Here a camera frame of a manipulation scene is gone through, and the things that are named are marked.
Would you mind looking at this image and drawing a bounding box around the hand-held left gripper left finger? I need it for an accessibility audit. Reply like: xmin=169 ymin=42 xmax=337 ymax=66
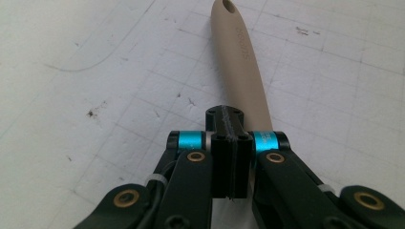
xmin=204 ymin=105 xmax=236 ymax=199

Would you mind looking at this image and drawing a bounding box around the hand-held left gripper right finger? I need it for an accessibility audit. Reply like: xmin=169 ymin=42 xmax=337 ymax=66
xmin=226 ymin=107 xmax=255 ymax=200

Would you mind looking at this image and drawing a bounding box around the white grid mat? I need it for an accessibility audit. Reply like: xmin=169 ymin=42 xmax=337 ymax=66
xmin=0 ymin=0 xmax=405 ymax=229

